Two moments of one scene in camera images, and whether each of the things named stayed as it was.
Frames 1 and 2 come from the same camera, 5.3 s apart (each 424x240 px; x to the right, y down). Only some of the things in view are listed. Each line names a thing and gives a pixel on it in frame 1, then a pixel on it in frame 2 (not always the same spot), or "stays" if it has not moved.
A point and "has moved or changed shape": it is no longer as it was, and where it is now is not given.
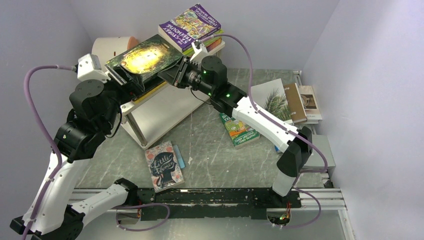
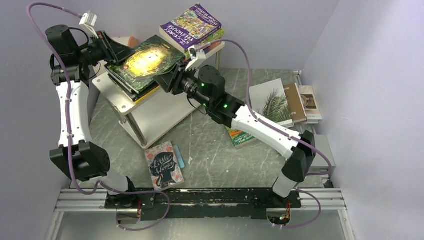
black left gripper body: [122, 93] -> [105, 50]
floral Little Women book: [165, 169] stays
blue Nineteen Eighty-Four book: [135, 81] has moved or changed shape
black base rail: [213, 204] stays
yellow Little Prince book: [135, 100] stays
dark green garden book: [149, 58] stays
